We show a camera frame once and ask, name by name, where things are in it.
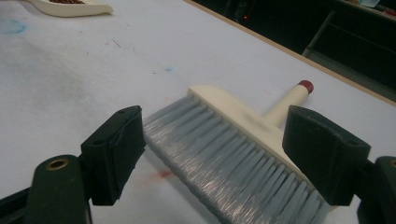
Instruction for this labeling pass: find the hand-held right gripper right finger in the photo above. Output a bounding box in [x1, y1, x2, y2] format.
[281, 105, 372, 207]

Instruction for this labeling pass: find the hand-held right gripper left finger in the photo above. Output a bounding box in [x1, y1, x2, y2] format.
[79, 105, 148, 207]

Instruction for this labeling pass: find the cream brush with grey bristles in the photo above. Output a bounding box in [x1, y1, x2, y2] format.
[142, 79, 339, 224]

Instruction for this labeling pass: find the cream dustpan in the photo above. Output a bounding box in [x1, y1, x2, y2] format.
[21, 0, 115, 19]

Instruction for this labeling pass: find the grey metal frame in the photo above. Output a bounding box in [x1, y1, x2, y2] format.
[302, 10, 396, 102]

